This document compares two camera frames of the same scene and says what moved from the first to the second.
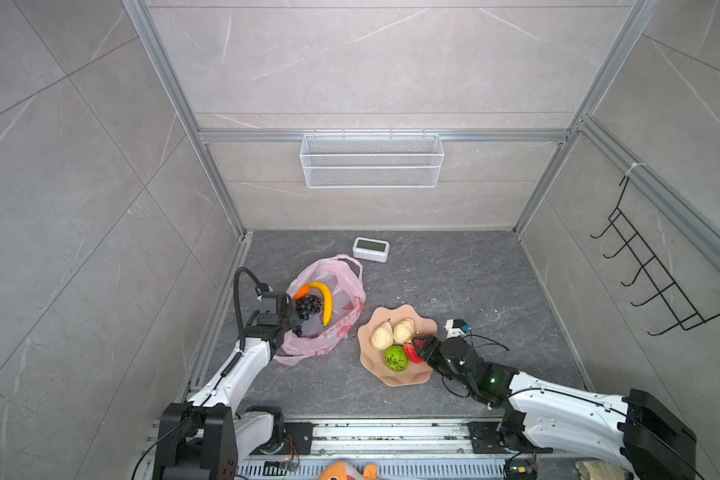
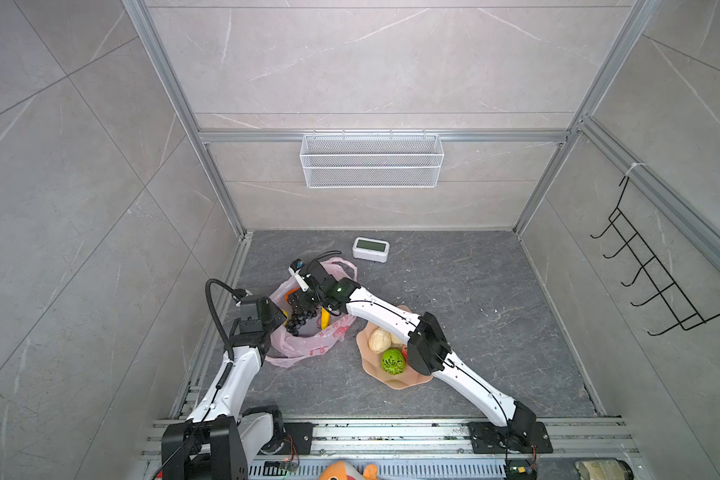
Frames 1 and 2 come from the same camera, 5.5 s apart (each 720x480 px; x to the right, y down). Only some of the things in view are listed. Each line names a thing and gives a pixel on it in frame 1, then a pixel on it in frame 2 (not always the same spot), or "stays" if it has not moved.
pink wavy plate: x=373 y=359 stays
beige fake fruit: x=382 y=337 stays
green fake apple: x=396 y=358 stays
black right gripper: x=427 y=347 -> x=296 y=300
